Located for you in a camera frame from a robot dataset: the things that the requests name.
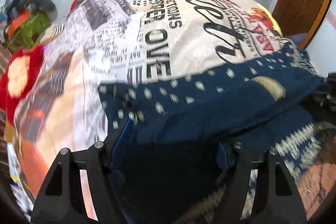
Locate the navy patterned garment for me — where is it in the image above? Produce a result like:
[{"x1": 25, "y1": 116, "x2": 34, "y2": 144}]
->
[{"x1": 99, "y1": 43, "x2": 335, "y2": 223}]

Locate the red plush toy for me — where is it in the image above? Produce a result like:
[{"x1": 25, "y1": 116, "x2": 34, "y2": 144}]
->
[{"x1": 1, "y1": 44, "x2": 45, "y2": 125}]

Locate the green and orange clutter pile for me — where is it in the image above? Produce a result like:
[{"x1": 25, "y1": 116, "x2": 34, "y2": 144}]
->
[{"x1": 1, "y1": 0, "x2": 58, "y2": 53}]

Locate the newspaper print bed sheet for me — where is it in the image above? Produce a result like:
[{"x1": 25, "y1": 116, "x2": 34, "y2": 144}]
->
[{"x1": 7, "y1": 0, "x2": 332, "y2": 222}]

